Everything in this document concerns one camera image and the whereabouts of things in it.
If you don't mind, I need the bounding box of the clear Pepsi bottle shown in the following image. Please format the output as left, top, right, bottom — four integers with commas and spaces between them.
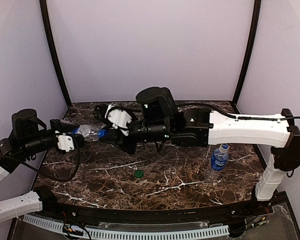
72, 124, 100, 142

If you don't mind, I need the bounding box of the green bottle cap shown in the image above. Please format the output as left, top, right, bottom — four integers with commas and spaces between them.
134, 169, 144, 179

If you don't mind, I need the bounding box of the blue bottle cap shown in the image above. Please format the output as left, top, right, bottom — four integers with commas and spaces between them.
97, 129, 110, 141

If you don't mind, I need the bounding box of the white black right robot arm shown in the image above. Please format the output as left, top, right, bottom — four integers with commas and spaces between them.
94, 86, 300, 202

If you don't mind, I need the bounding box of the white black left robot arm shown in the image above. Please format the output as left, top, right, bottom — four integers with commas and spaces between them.
0, 108, 85, 224

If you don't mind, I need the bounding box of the clear bottle blue label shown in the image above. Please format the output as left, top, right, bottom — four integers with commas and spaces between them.
204, 143, 230, 182

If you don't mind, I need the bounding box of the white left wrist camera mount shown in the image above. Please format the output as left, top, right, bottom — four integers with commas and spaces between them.
55, 131, 75, 153

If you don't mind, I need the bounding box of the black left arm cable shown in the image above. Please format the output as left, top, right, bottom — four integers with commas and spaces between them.
22, 142, 82, 183

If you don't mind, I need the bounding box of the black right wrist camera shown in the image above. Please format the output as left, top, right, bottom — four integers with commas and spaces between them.
93, 104, 136, 137

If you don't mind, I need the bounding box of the black front table rail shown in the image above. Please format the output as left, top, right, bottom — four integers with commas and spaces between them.
34, 186, 289, 232

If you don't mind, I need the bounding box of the black table rail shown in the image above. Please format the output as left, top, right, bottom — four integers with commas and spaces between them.
34, 186, 289, 232
230, 101, 267, 170

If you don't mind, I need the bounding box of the black left frame post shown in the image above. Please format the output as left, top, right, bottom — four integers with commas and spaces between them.
39, 0, 72, 108

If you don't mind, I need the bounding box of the black frame post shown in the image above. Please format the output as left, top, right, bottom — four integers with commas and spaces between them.
39, 0, 72, 108
231, 0, 262, 107

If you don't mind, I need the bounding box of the black right table rail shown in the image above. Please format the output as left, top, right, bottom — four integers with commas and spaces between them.
230, 101, 267, 170

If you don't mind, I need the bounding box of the white slotted cable duct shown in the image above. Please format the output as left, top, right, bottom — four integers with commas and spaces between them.
22, 214, 230, 240

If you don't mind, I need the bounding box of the black right frame post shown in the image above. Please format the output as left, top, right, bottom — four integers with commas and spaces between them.
231, 0, 262, 107

